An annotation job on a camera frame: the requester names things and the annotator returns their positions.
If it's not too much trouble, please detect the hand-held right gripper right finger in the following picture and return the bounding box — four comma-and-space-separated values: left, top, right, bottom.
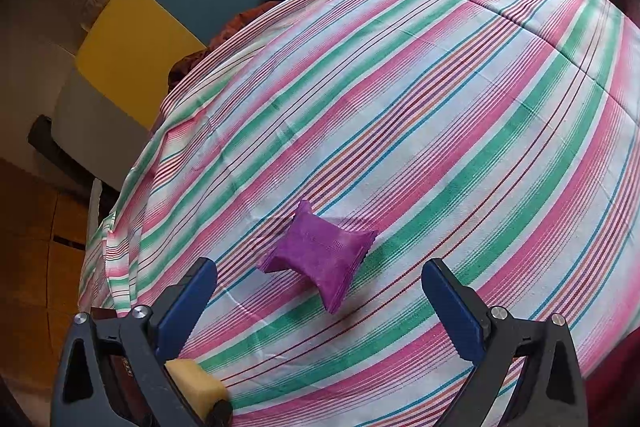
421, 258, 590, 427

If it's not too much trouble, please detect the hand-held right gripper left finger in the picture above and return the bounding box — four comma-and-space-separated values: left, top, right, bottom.
50, 257, 233, 427

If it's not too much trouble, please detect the purple snack packet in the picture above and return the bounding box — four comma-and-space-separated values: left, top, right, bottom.
257, 199, 378, 315

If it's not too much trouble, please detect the yellow sponge cake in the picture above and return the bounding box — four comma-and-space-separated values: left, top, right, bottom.
164, 358, 230, 415

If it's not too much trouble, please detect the wooden wardrobe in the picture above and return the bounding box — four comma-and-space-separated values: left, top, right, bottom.
0, 157, 93, 318

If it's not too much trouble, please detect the dark red cloth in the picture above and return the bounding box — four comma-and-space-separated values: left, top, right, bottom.
167, 0, 281, 88
585, 332, 640, 427

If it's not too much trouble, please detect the striped pink green blanket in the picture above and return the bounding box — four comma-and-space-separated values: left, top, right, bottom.
77, 0, 640, 427

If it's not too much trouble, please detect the grey yellow blue chair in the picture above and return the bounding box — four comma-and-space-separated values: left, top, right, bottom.
52, 0, 351, 228

